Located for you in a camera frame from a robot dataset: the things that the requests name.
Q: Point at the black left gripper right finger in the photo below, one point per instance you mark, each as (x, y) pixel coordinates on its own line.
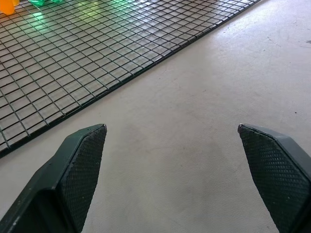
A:
(274, 170)

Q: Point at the orange soda bottle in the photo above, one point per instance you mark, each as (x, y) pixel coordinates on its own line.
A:
(7, 6)

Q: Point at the green soda bottle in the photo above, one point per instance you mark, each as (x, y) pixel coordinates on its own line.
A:
(55, 1)
(37, 2)

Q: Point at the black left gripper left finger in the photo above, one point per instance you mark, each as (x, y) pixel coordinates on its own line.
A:
(73, 174)

